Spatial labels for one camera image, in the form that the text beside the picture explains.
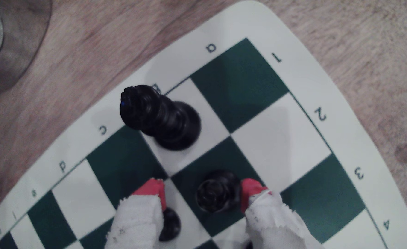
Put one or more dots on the cloth-wrapped red gripper finger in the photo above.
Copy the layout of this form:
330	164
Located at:
137	221
272	224

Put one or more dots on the black chess pawn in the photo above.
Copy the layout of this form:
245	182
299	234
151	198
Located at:
172	224
217	193

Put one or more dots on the green white chess mat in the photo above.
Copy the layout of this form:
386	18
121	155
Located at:
279	138

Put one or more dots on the tall black chess king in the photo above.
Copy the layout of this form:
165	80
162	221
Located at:
162	117

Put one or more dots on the grey conical stand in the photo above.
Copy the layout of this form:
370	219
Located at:
23	41

